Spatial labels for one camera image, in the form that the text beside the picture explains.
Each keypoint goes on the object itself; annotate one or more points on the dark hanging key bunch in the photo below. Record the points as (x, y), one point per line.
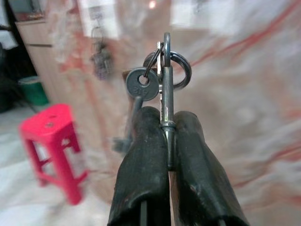
(101, 58)

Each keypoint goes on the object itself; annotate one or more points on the red plastic stool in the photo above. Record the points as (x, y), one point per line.
(51, 127)

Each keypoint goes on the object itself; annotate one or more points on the white adhesive hook pad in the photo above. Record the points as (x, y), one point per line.
(103, 14)
(202, 14)

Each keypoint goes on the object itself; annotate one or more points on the light wooden cabinet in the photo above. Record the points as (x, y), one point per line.
(37, 54)

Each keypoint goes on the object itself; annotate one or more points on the green bag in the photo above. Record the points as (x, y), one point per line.
(34, 91)

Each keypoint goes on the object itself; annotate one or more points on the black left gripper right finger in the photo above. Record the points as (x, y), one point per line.
(197, 176)

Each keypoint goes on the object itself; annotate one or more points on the steel key bunch with rings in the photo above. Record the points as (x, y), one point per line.
(168, 94)

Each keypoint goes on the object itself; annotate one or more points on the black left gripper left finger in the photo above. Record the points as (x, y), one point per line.
(145, 169)

